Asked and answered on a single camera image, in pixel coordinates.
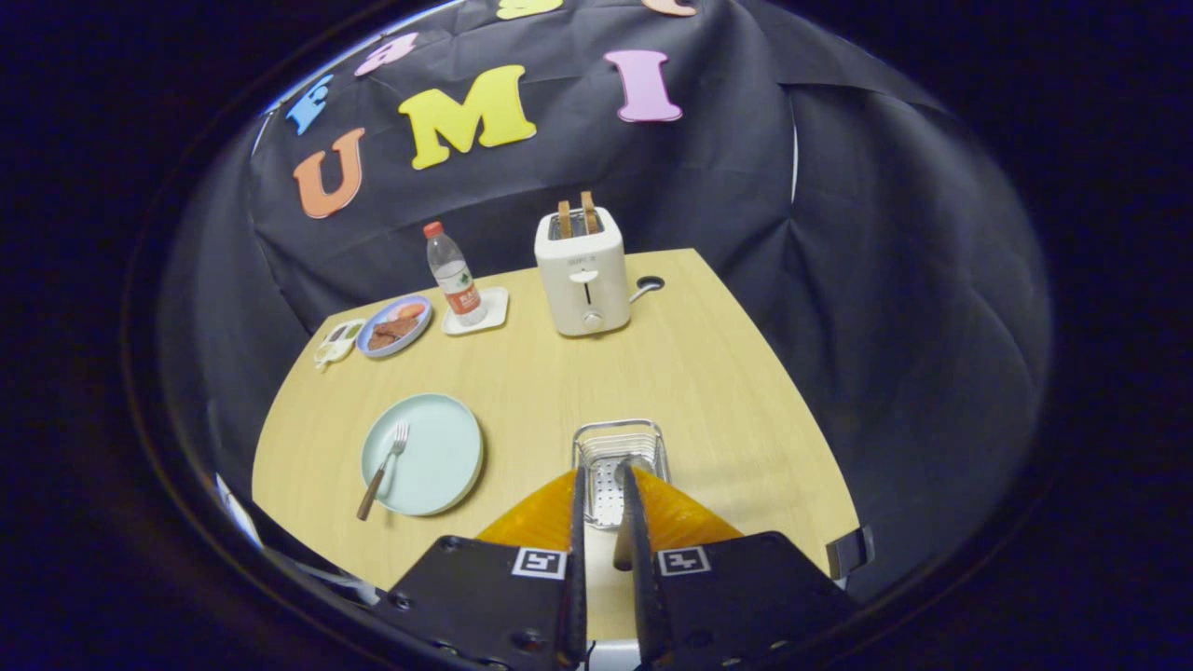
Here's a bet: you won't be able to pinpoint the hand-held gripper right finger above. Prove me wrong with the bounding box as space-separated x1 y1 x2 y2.
617 464 860 671

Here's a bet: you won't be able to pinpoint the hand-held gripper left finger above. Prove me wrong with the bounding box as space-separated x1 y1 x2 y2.
371 466 590 671

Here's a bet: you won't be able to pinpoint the wooden handled metal spoon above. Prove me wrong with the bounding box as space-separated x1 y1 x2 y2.
610 452 658 571

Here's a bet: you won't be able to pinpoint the wooden handled metal fork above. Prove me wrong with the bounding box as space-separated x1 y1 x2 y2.
356 421 410 522

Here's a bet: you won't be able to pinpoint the pale green plate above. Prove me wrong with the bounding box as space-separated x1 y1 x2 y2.
361 392 485 517

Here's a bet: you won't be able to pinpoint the grey metal table clamp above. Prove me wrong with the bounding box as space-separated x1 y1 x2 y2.
826 526 877 581

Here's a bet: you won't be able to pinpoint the white square coaster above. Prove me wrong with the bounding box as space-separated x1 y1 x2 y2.
441 286 510 336

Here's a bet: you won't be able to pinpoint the blue rimmed plate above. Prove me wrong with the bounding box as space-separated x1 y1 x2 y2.
356 294 433 359

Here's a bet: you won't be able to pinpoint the white toaster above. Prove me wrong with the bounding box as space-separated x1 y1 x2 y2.
534 207 632 337

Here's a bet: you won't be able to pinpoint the brown food slices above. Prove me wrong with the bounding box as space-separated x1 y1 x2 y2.
366 303 427 352

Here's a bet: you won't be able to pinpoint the clear water bottle red cap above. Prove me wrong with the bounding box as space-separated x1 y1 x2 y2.
422 221 487 327

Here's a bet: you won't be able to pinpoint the white compartment sauce dish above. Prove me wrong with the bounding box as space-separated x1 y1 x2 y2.
314 319 366 371

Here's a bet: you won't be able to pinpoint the white paper sheet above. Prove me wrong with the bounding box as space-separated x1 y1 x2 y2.
216 475 262 546

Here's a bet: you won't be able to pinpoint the black backdrop cloth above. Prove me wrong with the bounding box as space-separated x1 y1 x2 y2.
158 0 1054 597

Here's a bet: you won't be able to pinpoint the metal wire basket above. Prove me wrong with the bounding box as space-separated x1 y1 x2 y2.
570 418 672 532

